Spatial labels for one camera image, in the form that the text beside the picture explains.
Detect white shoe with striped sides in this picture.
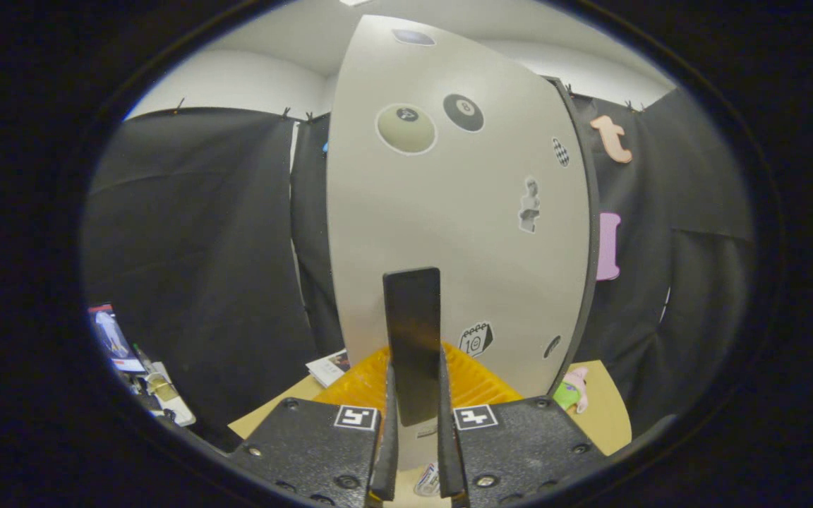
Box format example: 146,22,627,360
414,462,442,498

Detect black backdrop cloth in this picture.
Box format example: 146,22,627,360
82,88,757,452

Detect printed card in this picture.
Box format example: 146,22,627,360
89,303,146,373

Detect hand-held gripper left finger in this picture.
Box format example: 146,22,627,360
229,346,400,508

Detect white book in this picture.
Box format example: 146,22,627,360
306,348,351,389

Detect green pink plush toy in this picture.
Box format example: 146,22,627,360
553,365,589,415

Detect grey shoe cabinet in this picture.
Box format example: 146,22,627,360
544,74,602,378

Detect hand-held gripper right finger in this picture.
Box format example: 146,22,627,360
438,344,609,508

